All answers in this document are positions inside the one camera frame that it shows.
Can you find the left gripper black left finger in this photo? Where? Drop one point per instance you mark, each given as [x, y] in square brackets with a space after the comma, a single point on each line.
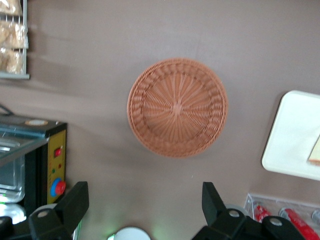
[72, 205]

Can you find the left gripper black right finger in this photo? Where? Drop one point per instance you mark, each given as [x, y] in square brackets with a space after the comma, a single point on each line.
[212, 207]

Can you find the triangle sandwich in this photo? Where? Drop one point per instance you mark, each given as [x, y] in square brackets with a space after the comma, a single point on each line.
[315, 152]

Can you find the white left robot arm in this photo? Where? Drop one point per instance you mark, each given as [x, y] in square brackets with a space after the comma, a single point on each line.
[130, 233]

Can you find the round brown wicker basket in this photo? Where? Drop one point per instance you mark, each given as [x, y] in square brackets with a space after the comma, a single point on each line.
[177, 110]

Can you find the cream plastic tray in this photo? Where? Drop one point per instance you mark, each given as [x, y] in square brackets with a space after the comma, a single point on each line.
[287, 135]

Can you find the red cola bottle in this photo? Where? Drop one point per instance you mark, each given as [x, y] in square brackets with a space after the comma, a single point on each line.
[261, 213]
[297, 221]

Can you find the black yellow food warmer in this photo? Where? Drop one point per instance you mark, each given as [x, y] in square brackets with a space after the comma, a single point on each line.
[57, 145]

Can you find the clear acrylic bottle rack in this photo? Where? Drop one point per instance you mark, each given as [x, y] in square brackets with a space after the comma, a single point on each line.
[275, 200]

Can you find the steel pan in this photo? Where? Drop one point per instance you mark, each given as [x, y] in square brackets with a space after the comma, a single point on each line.
[12, 175]

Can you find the bagged bread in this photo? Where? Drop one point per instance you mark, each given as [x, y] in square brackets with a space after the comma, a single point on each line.
[12, 61]
[13, 35]
[10, 5]

